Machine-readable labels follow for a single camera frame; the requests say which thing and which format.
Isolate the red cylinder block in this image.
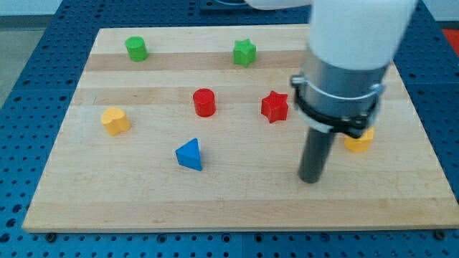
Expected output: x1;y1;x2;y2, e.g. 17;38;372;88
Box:
193;88;216;118

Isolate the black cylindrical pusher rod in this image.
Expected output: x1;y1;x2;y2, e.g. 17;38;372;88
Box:
298;128;335;183

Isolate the yellow hexagon block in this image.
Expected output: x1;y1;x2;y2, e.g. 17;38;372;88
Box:
344;127;375;153

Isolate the blue triangle block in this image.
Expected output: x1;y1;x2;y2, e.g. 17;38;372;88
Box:
175;138;202;171

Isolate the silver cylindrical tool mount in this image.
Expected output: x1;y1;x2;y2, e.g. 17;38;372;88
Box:
290;49;387;138

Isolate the green cylinder block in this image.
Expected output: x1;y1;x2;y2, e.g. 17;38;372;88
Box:
125;36;148;62

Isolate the red star block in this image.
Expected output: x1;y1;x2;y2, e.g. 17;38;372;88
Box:
261;90;289;123

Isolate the wooden board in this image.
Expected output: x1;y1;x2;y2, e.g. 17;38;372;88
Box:
22;24;458;233

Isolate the green star block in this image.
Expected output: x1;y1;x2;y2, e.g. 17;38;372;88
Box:
233;39;257;67

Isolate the yellow heart block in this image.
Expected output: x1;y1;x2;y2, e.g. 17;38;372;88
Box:
100;107;131;136

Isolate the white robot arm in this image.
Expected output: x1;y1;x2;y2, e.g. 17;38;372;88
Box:
246;0;417;183

